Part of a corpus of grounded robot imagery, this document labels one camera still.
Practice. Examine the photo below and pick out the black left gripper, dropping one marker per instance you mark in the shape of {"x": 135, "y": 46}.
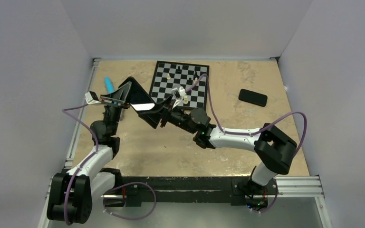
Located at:
{"x": 120, "y": 97}

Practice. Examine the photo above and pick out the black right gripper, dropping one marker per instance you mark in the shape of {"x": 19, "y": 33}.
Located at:
{"x": 162, "y": 112}

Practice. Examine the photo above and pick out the black smartphone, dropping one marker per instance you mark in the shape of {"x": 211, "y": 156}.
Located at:
{"x": 138, "y": 98}

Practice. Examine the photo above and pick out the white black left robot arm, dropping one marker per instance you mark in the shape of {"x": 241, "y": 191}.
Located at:
{"x": 71, "y": 195}

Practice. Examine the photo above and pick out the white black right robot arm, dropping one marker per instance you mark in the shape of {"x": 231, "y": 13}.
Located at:
{"x": 275, "y": 149}

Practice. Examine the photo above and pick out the blue grey red tool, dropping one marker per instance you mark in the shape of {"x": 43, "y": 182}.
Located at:
{"x": 110, "y": 89}

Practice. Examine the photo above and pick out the white chess piece front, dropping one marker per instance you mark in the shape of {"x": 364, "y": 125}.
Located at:
{"x": 185, "y": 100}

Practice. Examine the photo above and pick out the black white chessboard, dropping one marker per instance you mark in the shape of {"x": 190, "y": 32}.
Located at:
{"x": 161, "y": 87}

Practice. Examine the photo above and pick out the black chess piece middle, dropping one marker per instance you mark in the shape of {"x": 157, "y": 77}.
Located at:
{"x": 189, "y": 81}

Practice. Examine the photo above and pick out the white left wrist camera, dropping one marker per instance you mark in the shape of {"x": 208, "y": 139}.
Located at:
{"x": 91, "y": 98}

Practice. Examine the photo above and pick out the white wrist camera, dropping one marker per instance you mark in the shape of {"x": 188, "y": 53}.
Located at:
{"x": 91, "y": 98}
{"x": 179, "y": 94}

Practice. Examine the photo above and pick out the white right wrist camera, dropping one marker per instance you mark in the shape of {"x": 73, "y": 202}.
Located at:
{"x": 179, "y": 94}

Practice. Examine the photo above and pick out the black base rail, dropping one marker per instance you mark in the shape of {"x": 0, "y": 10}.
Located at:
{"x": 234, "y": 190}

